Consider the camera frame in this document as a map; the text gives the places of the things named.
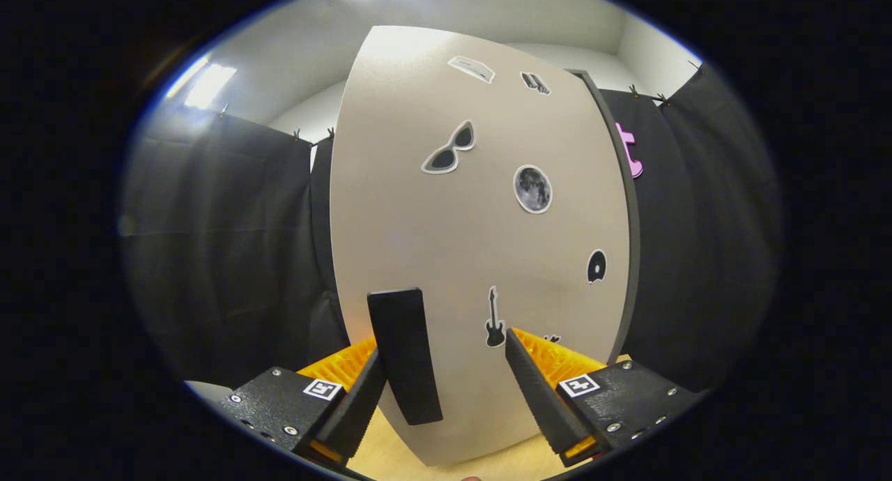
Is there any dark grey shoe cabinet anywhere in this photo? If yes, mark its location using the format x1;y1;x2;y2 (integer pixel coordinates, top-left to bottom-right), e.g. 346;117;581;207
568;68;642;363

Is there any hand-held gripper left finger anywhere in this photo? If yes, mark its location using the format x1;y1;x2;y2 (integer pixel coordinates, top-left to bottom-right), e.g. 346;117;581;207
222;337;388;466

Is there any long ceiling light strip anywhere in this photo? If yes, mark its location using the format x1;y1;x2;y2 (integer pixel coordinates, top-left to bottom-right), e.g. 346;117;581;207
167;54;238;110

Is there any beige shoe cabinet door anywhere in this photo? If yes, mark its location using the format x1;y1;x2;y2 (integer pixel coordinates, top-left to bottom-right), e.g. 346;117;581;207
329;25;631;466

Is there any black door handle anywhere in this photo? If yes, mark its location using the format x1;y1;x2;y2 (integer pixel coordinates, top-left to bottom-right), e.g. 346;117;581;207
367;287;444;426

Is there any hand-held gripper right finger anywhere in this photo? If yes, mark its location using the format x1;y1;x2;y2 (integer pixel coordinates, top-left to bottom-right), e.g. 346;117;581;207
505;328;705;468

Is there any black backdrop cloth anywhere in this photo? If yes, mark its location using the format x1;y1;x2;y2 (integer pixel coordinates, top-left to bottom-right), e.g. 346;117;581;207
120;63;785;391

